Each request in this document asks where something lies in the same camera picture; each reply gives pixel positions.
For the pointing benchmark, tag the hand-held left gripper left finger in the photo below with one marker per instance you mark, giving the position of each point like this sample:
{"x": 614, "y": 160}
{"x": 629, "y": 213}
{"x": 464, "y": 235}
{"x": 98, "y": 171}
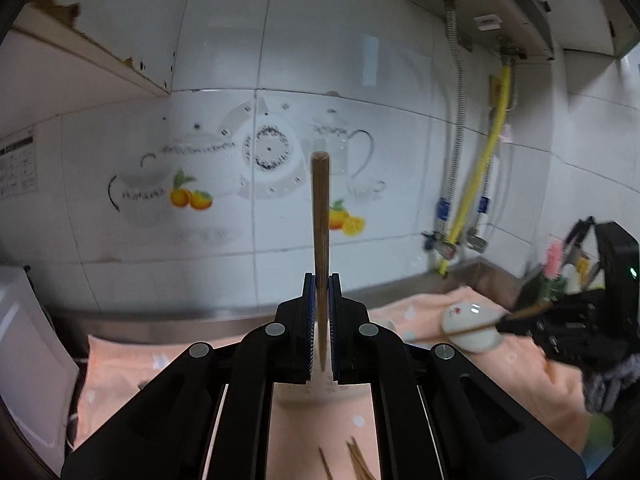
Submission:
{"x": 311, "y": 330}

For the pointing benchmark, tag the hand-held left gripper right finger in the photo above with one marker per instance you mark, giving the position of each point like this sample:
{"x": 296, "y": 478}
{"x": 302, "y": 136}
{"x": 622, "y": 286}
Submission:
{"x": 334, "y": 340}

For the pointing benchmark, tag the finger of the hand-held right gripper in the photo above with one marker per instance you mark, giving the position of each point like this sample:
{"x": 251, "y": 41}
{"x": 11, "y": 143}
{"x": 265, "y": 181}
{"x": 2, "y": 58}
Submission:
{"x": 575, "y": 345}
{"x": 550, "y": 319}

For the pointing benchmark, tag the brown wooden chopstick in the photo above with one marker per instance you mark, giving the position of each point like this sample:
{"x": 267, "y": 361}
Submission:
{"x": 327, "y": 465}
{"x": 320, "y": 235}
{"x": 357, "y": 460}
{"x": 475, "y": 327}
{"x": 367, "y": 470}

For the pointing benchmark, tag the pink brush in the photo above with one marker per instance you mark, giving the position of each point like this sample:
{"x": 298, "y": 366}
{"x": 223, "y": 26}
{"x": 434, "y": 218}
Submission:
{"x": 553, "y": 260}

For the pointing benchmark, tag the white floral plate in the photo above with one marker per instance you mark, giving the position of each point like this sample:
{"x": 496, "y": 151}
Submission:
{"x": 472, "y": 317}

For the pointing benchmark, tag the metal water valve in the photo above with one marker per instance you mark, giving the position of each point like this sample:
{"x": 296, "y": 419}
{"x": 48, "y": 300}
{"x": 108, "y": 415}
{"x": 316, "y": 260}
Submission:
{"x": 476, "y": 242}
{"x": 440, "y": 246}

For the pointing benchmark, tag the pink printed towel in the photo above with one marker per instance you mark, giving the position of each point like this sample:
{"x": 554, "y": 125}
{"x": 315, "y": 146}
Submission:
{"x": 165, "y": 355}

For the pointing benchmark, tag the white microwave oven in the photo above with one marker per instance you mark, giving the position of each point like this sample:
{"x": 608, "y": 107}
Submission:
{"x": 30, "y": 360}

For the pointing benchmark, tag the yellow wall label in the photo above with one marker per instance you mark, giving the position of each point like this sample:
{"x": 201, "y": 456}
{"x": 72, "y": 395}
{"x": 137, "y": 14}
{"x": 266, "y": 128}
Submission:
{"x": 495, "y": 91}

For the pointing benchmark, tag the printed wall chart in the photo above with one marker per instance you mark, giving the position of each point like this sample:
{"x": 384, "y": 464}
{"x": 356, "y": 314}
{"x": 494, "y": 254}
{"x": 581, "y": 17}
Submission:
{"x": 17, "y": 165}

